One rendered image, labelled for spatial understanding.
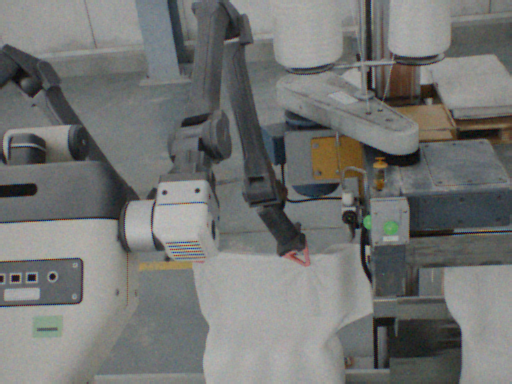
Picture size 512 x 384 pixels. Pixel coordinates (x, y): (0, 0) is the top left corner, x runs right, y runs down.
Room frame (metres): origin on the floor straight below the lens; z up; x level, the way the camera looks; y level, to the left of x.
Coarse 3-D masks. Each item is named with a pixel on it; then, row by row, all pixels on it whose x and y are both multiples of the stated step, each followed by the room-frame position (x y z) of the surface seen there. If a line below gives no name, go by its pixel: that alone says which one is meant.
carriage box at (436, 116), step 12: (420, 84) 1.70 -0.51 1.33; (432, 84) 1.68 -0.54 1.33; (420, 96) 1.69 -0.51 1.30; (432, 96) 1.68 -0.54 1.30; (396, 108) 1.55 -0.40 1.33; (408, 108) 1.54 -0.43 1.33; (420, 108) 1.53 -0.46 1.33; (432, 108) 1.52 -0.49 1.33; (444, 108) 1.50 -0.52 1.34; (420, 120) 1.45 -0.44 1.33; (432, 120) 1.44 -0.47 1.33; (444, 120) 1.43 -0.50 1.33; (456, 132) 1.37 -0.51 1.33; (360, 180) 1.61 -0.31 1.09; (360, 192) 1.61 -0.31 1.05
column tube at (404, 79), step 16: (384, 0) 1.59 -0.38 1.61; (384, 16) 1.59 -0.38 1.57; (384, 32) 1.59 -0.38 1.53; (384, 48) 1.59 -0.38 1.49; (384, 80) 1.59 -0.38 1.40; (400, 80) 1.59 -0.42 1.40; (416, 80) 1.58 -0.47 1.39; (400, 96) 1.59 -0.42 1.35; (416, 96) 1.58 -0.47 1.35; (416, 272) 1.58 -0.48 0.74; (384, 336) 1.59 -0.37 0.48; (384, 352) 1.59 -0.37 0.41; (384, 368) 1.59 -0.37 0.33
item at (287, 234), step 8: (280, 224) 1.27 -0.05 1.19; (288, 224) 1.28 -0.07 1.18; (296, 224) 1.33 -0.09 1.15; (272, 232) 1.28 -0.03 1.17; (280, 232) 1.27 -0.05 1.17; (288, 232) 1.27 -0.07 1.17; (296, 232) 1.28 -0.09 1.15; (280, 240) 1.27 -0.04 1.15; (288, 240) 1.26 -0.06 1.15; (296, 240) 1.26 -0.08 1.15; (280, 248) 1.26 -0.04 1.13; (288, 248) 1.24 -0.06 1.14; (296, 248) 1.24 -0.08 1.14; (280, 256) 1.24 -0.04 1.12
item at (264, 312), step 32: (224, 256) 1.34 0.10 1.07; (256, 256) 1.31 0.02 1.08; (320, 256) 1.28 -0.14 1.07; (352, 256) 1.30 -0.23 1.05; (224, 288) 1.34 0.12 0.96; (256, 288) 1.31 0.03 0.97; (288, 288) 1.29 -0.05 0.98; (320, 288) 1.28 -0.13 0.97; (352, 288) 1.30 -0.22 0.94; (224, 320) 1.33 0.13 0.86; (256, 320) 1.31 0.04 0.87; (288, 320) 1.29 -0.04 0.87; (320, 320) 1.28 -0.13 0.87; (352, 320) 1.28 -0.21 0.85; (224, 352) 1.26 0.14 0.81; (256, 352) 1.24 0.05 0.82; (288, 352) 1.23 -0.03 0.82; (320, 352) 1.22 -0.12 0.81
